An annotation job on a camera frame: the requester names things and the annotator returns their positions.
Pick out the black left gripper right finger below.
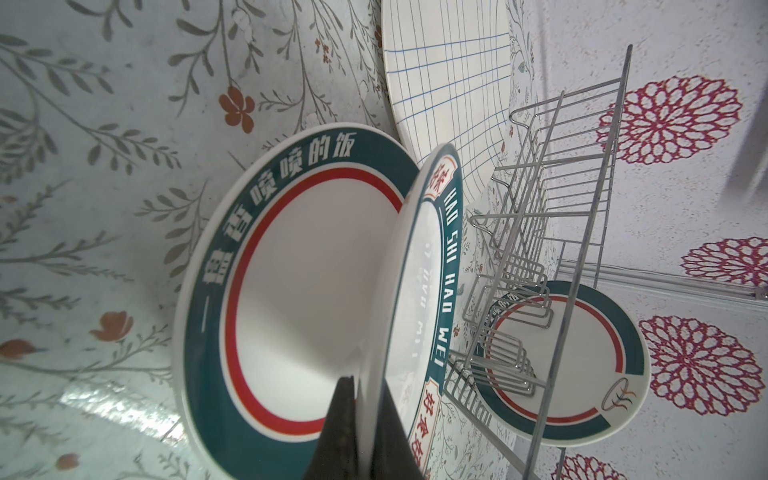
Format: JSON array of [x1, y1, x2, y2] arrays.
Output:
[[369, 383, 424, 480]]

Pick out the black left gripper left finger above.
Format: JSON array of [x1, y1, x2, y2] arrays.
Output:
[[303, 376, 359, 480]]

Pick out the cream plate blue grid lines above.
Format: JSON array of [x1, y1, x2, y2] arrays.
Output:
[[381, 0, 511, 204]]

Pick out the silver wire dish rack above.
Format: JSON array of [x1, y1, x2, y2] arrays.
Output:
[[445, 60, 631, 479]]

